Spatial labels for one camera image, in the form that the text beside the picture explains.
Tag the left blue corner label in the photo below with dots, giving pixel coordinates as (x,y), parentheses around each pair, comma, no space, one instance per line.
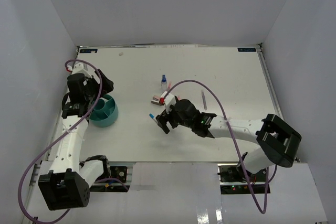
(88,51)

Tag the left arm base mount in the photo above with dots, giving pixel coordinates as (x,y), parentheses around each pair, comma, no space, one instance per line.
(122,173)

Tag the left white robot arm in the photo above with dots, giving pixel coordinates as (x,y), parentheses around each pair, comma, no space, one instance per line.
(68,181)

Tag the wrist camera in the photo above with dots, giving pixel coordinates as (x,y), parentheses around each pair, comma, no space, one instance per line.
(79,67)
(168,99)

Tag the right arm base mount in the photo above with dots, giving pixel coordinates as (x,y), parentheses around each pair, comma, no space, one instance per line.
(233,182)

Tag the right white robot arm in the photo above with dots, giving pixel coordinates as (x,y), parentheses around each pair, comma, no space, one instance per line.
(278,142)

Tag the blue cap spray bottle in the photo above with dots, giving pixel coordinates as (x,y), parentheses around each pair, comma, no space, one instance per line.
(163,83)

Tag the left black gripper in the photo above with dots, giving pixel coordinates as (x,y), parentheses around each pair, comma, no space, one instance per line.
(107,85)

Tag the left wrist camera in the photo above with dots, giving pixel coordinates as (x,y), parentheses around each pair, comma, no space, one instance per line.
(79,67)

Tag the teal round desk organizer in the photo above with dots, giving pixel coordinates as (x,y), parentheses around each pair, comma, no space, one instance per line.
(105,113)

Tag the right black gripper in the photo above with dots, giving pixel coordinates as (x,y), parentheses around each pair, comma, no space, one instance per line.
(162,119)

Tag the blue corner label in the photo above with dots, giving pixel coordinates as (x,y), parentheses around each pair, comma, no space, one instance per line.
(246,49)
(88,51)

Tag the blue cap marker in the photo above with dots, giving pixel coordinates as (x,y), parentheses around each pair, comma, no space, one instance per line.
(153,118)

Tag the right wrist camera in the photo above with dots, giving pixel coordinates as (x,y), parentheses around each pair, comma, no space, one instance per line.
(168,99)

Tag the right blue corner label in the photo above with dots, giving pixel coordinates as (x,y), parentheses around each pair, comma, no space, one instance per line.
(246,49)

